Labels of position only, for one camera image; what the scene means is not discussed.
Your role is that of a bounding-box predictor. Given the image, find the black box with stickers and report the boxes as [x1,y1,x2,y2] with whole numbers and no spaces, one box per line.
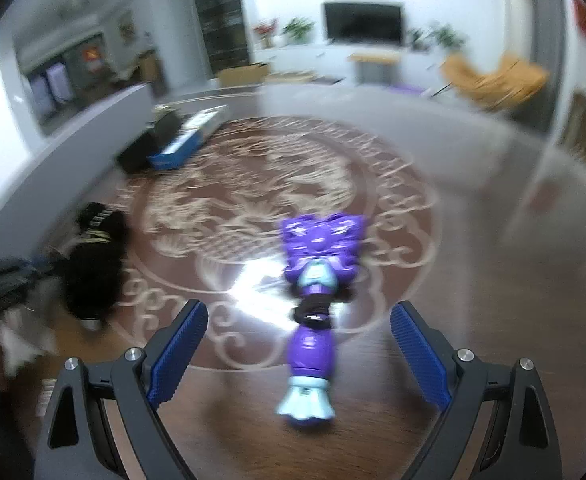
[117,110,181,173]

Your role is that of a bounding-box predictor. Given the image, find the brown cardboard box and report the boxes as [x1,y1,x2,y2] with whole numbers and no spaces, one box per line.
[217,62,271,88]

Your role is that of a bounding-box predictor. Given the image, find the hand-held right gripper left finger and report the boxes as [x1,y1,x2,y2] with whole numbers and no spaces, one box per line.
[33,300,209,480]

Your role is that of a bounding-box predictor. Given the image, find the black television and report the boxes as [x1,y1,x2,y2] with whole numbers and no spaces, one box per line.
[323,2,404,46]

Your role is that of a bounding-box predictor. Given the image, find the white standing air conditioner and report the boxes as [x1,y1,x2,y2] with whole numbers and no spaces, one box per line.
[495,0,536,56]

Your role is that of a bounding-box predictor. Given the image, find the black cloth pouch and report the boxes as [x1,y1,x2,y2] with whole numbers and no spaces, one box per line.
[63,202,129,332]

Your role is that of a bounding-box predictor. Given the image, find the dark glass display cabinet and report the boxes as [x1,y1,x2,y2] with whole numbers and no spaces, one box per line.
[188,0,251,68]

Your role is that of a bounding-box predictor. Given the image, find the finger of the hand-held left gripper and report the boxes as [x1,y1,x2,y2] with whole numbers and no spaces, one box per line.
[0,256,61,306]

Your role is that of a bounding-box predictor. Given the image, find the flowers in white vase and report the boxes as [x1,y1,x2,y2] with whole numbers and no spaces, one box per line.
[253,19,279,48]

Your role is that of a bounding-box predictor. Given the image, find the purple toy figure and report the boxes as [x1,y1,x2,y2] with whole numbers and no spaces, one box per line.
[275,212,366,426]

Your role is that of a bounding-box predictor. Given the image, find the brown patterned desktop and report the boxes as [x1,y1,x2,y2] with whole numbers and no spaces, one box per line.
[0,82,586,480]

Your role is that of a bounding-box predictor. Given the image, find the green potted plant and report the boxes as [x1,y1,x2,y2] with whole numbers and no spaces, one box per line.
[283,17,316,43]

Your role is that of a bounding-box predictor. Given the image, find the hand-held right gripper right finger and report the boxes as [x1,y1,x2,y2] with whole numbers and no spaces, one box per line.
[390,301,564,480]

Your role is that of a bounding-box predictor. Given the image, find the orange lounge chair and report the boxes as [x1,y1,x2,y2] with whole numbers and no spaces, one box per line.
[440,52,548,111]

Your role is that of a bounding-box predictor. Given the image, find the small blue box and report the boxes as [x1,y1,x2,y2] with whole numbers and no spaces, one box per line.
[148,107,229,171]

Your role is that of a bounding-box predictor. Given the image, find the wooden bench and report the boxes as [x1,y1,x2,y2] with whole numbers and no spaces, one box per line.
[349,52,401,86]

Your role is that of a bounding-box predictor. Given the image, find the large leafy potted plant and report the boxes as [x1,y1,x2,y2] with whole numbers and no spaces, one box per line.
[425,22,466,52]

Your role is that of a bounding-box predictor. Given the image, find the grey curtain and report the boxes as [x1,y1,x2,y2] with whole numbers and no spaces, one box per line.
[528,0,574,131]

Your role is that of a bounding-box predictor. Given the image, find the white television cabinet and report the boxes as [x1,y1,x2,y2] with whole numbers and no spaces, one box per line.
[253,42,454,86]

